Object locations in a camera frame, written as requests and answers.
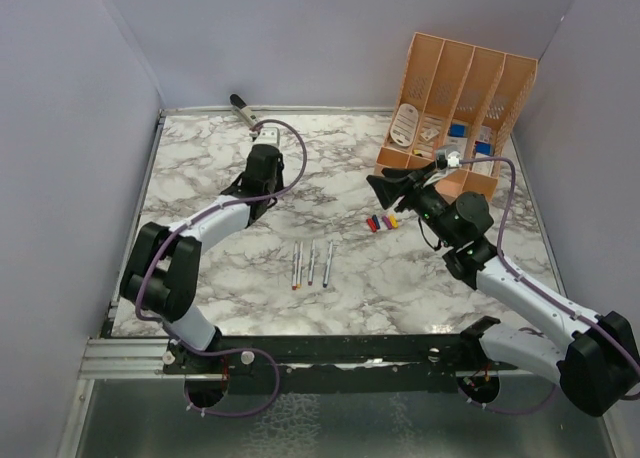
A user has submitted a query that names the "aluminium extrusion rail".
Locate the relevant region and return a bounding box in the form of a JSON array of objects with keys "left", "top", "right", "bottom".
[{"left": 79, "top": 338, "right": 168, "bottom": 380}]

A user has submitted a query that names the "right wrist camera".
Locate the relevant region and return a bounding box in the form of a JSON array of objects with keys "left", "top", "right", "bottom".
[{"left": 434, "top": 145, "right": 463, "bottom": 170}]

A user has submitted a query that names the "white marker blue end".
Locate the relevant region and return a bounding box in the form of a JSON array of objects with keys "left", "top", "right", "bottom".
[{"left": 322, "top": 240, "right": 334, "bottom": 288}]

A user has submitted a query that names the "white marker purple end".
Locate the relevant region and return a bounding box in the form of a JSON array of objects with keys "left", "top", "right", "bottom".
[{"left": 307, "top": 239, "right": 316, "bottom": 286}]

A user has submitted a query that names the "white red card box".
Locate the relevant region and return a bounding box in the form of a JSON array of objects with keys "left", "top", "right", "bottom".
[{"left": 471, "top": 152, "right": 493, "bottom": 176}]

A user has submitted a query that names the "white oval perforated plate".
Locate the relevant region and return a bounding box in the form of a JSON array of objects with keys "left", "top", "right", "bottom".
[{"left": 389, "top": 103, "right": 420, "bottom": 148}]

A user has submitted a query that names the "red pen cap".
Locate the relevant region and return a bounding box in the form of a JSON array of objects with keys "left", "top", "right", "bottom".
[{"left": 366, "top": 218, "right": 377, "bottom": 233}]

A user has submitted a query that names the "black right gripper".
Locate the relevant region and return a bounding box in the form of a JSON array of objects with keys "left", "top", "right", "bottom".
[{"left": 368, "top": 161, "right": 458, "bottom": 247}]

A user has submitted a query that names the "blue white box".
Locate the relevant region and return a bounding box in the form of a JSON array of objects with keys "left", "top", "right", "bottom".
[{"left": 448, "top": 123, "right": 469, "bottom": 138}]

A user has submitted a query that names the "purple pen cap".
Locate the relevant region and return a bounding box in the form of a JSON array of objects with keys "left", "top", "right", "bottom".
[{"left": 382, "top": 216, "right": 393, "bottom": 230}]

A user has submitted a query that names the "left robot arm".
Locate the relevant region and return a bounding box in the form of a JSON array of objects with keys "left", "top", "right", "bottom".
[{"left": 119, "top": 144, "right": 284, "bottom": 373}]

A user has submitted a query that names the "white marker orange end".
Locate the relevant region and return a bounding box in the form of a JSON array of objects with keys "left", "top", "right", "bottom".
[{"left": 296, "top": 241, "right": 304, "bottom": 289}]

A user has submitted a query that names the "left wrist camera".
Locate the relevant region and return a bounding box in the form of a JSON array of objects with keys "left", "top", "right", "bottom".
[{"left": 250, "top": 126, "right": 280, "bottom": 148}]

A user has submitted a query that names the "white marker red end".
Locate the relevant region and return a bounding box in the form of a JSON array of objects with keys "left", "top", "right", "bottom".
[{"left": 291, "top": 241, "right": 299, "bottom": 290}]

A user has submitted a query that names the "peach desk organizer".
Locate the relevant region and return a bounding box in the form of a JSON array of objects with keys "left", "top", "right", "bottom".
[{"left": 374, "top": 33, "right": 538, "bottom": 200}]

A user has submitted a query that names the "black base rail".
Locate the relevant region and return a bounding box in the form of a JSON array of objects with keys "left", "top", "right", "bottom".
[{"left": 163, "top": 317, "right": 511, "bottom": 394}]

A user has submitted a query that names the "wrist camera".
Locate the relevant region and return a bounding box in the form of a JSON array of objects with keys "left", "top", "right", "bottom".
[
  {"left": 250, "top": 126, "right": 280, "bottom": 148},
  {"left": 434, "top": 145, "right": 463, "bottom": 170}
]

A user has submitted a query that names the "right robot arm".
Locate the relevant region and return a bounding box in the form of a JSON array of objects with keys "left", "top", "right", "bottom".
[{"left": 366, "top": 158, "right": 639, "bottom": 417}]

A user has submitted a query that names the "grey stapler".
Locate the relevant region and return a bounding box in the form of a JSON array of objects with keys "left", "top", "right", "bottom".
[{"left": 229, "top": 93, "right": 260, "bottom": 138}]

